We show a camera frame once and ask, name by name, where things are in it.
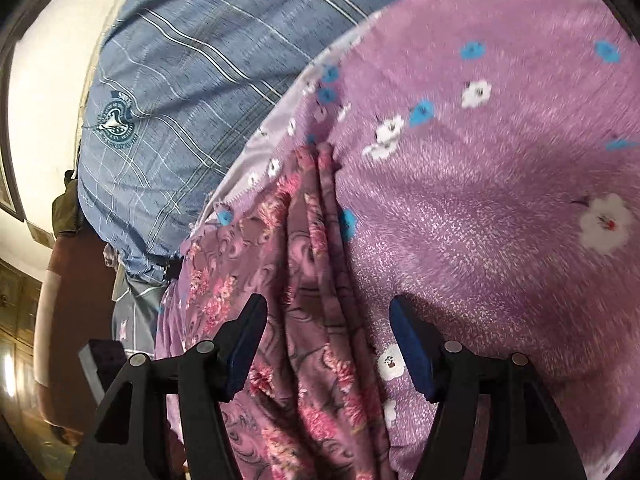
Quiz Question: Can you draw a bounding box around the brown wooden headboard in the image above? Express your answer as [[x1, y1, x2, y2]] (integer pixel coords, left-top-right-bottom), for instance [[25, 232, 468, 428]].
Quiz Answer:
[[32, 232, 123, 443]]

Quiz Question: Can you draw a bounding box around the dark framed wall picture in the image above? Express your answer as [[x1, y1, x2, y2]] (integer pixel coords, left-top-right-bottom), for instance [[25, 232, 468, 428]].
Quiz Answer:
[[0, 35, 27, 224]]

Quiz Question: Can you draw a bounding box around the mauve pink floral garment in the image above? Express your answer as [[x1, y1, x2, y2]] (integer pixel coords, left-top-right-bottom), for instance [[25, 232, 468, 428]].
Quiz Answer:
[[179, 142, 398, 480]]

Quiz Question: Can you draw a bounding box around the grey bed sheet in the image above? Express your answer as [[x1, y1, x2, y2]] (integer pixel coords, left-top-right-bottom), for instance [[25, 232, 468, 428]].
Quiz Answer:
[[110, 259, 170, 362]]

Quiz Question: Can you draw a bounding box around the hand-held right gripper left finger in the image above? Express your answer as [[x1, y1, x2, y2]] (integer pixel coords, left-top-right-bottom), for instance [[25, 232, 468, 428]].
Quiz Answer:
[[65, 294, 269, 480]]

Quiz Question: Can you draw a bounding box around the purple flower print blanket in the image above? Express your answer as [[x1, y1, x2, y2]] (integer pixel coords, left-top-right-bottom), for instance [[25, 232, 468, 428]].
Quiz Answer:
[[154, 0, 640, 480]]

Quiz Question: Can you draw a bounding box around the olive green bag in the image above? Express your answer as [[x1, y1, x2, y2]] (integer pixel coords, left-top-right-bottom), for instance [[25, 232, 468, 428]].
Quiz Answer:
[[52, 170, 85, 239]]

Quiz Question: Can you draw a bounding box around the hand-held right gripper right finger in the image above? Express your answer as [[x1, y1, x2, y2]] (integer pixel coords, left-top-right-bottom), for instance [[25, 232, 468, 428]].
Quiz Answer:
[[389, 295, 589, 480]]

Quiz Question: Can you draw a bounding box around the wooden cabinet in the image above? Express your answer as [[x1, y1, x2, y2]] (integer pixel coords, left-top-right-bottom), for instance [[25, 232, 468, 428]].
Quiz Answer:
[[0, 257, 47, 461]]

